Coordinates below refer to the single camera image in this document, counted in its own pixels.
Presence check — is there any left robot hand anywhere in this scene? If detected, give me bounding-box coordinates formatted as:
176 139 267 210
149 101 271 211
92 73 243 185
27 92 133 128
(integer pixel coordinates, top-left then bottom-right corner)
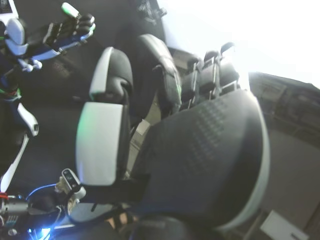
74 33 271 232

